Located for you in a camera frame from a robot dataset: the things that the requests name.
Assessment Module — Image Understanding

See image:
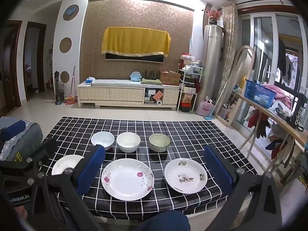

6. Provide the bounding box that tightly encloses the green rimmed ceramic bowl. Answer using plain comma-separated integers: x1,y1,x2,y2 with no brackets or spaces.
149,134,171,153

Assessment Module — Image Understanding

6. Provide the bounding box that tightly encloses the grey blue sofa cushion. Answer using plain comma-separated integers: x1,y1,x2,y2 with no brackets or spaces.
1,116,43,162

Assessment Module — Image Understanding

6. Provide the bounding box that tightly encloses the pink flower white plate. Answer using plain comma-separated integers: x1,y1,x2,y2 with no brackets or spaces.
101,159,155,201

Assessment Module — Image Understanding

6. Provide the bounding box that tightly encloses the white bowl left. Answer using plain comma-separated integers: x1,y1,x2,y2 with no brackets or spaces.
91,131,115,151

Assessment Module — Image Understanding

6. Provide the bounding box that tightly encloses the white bowl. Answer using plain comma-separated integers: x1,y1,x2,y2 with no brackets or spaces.
116,132,141,153
91,131,115,151

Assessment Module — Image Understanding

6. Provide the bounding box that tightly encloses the floral print white plate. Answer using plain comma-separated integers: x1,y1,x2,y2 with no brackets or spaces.
164,158,208,194

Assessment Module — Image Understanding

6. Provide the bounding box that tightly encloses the black white grid tablecloth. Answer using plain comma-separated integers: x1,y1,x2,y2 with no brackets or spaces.
40,116,256,221

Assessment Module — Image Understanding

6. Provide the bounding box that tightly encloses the blue trouser knee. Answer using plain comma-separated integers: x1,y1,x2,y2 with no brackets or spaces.
135,210,191,231

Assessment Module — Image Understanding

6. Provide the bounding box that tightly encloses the white bowl middle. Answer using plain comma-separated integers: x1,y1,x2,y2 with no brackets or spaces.
116,132,141,153

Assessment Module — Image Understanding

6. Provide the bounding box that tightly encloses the black zippo bag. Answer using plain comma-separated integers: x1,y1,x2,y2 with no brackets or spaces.
276,93,307,132

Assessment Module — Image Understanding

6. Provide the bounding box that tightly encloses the red broom and dustpan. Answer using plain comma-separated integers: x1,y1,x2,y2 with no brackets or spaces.
64,66,77,105

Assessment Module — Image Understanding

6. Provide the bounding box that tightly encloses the upright vacuum cleaner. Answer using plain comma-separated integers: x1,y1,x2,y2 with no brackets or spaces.
54,71,64,105

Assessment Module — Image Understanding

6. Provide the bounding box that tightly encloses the pink gift bag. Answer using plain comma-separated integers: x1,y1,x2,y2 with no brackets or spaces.
196,99,215,117

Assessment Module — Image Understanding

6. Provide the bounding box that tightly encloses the blue plastic basket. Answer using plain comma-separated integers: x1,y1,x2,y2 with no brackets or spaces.
244,80,276,109

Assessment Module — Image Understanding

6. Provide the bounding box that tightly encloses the cream tv cabinet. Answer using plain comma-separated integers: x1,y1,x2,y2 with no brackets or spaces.
77,79,180,110

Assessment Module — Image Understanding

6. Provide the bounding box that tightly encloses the leaning wooden folding table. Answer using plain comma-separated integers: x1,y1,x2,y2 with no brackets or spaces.
215,45,255,127

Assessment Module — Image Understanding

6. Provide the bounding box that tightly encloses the silver standing air conditioner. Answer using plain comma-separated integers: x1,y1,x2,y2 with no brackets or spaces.
199,24,223,100

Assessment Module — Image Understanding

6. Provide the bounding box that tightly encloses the light blue container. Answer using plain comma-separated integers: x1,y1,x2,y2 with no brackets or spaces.
130,71,142,82

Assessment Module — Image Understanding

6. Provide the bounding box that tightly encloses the white metal shelf rack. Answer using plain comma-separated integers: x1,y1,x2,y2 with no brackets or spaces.
177,55,203,112

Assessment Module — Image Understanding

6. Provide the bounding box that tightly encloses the green folded cloth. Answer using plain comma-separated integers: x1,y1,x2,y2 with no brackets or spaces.
141,78,162,85

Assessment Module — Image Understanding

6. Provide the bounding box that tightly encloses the brown cardboard box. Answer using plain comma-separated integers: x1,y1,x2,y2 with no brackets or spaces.
159,70,181,85

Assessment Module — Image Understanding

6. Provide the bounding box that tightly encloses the yellow cloth tv cover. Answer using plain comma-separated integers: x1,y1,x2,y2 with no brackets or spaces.
101,27,171,58

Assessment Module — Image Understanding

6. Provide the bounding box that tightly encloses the beige patterned curtain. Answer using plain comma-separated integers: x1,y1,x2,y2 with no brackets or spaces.
219,2,238,95

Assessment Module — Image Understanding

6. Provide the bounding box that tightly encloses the red flower pot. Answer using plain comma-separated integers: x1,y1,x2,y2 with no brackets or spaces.
206,9,222,25

